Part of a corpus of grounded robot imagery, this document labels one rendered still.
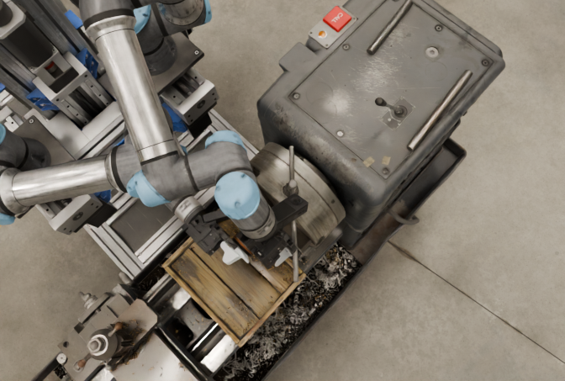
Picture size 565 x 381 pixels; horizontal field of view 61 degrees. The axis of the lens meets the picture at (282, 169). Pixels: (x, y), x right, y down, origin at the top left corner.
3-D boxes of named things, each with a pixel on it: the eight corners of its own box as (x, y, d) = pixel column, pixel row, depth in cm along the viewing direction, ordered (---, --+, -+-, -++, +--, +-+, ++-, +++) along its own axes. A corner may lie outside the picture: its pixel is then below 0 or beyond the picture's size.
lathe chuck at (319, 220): (259, 164, 159) (259, 137, 129) (330, 230, 156) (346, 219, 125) (240, 183, 158) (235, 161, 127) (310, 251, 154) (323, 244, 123)
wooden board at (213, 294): (229, 202, 164) (227, 198, 160) (307, 276, 156) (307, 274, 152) (164, 267, 158) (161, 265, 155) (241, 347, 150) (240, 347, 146)
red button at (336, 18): (335, 8, 141) (336, 4, 139) (351, 21, 139) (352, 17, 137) (322, 22, 139) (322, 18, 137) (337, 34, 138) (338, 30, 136)
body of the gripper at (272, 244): (247, 249, 109) (229, 229, 99) (274, 222, 110) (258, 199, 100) (270, 271, 105) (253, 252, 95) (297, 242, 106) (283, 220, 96)
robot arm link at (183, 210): (196, 199, 147) (190, 193, 139) (206, 209, 146) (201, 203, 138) (177, 217, 145) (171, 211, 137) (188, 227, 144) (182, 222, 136)
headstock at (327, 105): (367, 34, 181) (384, -40, 144) (471, 113, 170) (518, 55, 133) (257, 143, 170) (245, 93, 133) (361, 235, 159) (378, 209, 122)
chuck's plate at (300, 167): (266, 156, 160) (268, 129, 129) (336, 222, 156) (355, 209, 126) (259, 164, 159) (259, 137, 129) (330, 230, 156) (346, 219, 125)
